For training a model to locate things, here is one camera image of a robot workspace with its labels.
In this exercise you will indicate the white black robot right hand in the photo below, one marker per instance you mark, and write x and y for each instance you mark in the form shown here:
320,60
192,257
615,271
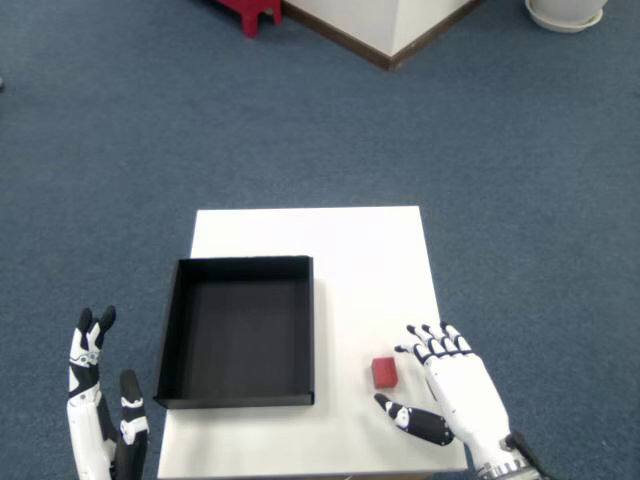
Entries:
465,395

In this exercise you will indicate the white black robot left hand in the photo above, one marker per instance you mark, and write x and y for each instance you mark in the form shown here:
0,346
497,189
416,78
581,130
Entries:
82,430

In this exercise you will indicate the red plastic stool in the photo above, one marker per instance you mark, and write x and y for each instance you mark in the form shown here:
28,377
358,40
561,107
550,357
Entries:
250,12

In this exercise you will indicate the white pot saucer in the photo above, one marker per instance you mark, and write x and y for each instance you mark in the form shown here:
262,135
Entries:
565,26

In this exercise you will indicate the black open box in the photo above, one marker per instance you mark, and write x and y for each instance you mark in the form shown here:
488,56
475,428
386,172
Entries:
240,340

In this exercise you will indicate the white square table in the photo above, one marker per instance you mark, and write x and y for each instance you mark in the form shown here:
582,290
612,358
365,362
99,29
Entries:
310,235

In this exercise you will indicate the red cube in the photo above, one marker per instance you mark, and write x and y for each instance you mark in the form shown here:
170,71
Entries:
385,372

